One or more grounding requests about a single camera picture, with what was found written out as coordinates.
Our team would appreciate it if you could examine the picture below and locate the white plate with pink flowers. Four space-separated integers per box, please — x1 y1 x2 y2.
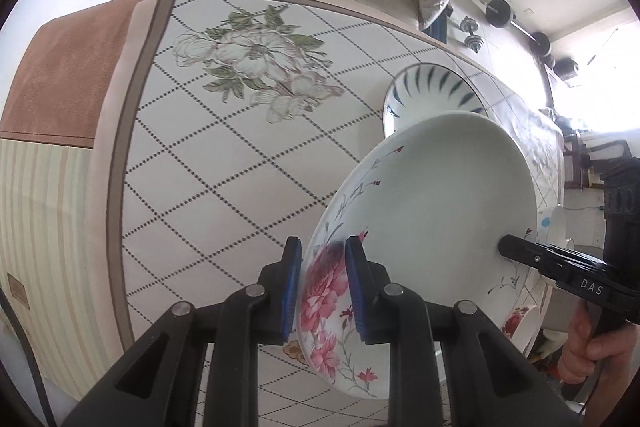
296 112 536 400

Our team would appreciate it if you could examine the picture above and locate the person's right hand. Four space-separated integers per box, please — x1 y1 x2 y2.
558 301 638 385

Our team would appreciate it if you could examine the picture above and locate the black barbell with plates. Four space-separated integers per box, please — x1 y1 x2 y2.
485 0 551 57

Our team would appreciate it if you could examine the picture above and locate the small chrome dumbbell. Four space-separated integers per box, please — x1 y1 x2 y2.
459 16 484 53

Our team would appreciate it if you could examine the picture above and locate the white bowl with coloured dots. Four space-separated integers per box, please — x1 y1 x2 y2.
536 205 568 247

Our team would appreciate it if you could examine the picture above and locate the white bowl with red flower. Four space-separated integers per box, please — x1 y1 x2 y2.
502 277 548 357

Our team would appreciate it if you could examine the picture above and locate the white plate with blue leaves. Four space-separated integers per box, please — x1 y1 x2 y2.
382 63 487 138

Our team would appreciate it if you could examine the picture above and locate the floral checked tablecloth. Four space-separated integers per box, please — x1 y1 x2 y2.
1 0 562 401

